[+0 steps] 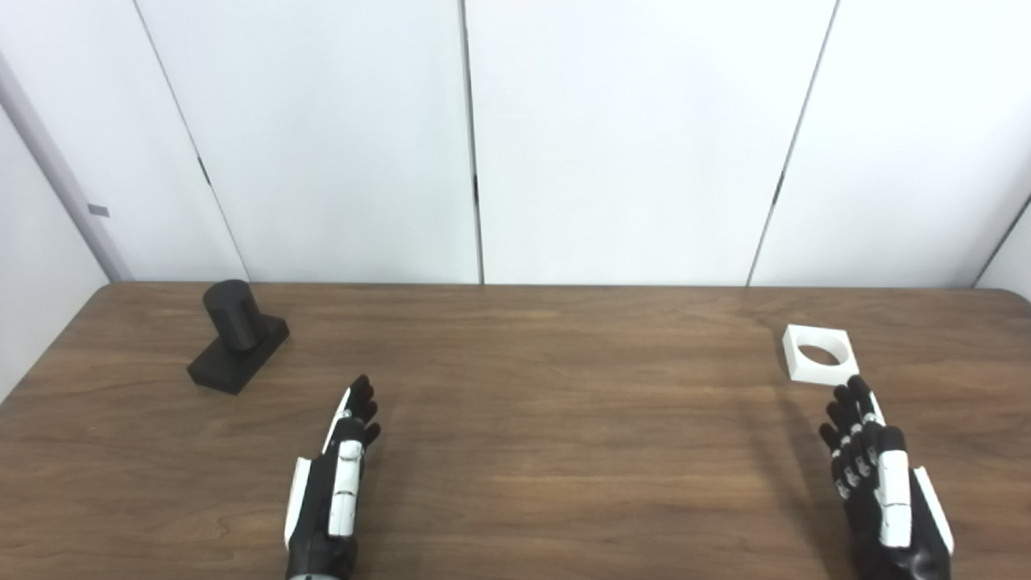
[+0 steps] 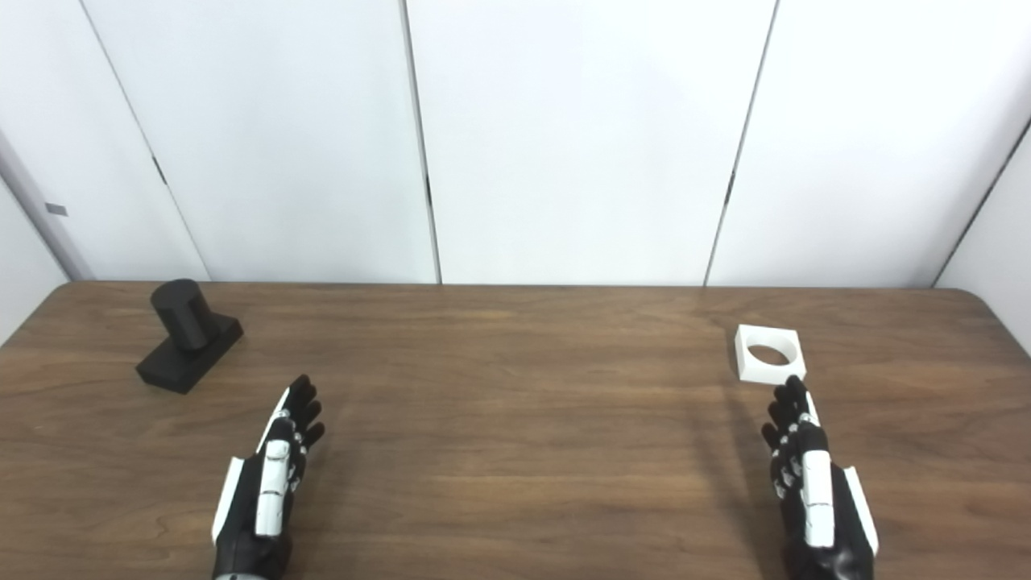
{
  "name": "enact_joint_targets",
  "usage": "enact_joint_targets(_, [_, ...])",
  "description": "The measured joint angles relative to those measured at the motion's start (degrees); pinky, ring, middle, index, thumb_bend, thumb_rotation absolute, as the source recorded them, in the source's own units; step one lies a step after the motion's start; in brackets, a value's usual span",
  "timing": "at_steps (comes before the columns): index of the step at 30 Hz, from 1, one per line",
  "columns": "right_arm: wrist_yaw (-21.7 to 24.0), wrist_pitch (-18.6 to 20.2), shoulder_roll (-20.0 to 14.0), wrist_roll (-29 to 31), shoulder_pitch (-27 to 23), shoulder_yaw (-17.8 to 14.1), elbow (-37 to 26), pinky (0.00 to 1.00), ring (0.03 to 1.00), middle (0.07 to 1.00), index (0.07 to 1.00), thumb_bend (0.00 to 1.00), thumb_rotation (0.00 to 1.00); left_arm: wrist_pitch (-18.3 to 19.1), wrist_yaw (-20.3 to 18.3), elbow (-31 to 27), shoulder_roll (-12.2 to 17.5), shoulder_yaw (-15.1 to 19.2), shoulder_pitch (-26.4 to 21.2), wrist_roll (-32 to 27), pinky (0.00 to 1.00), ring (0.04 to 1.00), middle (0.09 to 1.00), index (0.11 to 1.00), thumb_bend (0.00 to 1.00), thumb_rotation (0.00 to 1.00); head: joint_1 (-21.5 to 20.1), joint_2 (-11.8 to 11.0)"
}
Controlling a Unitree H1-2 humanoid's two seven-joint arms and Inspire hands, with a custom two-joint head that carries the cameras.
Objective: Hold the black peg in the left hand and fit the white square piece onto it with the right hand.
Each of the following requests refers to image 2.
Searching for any white square piece with hole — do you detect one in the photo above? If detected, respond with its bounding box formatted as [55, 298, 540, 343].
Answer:
[735, 324, 807, 383]

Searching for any black peg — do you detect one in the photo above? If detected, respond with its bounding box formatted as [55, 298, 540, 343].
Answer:
[135, 279, 244, 395]

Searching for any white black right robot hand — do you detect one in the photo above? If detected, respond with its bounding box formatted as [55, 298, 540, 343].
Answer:
[761, 375, 879, 580]

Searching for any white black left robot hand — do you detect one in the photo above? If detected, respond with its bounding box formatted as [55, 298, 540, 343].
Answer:
[211, 375, 326, 580]

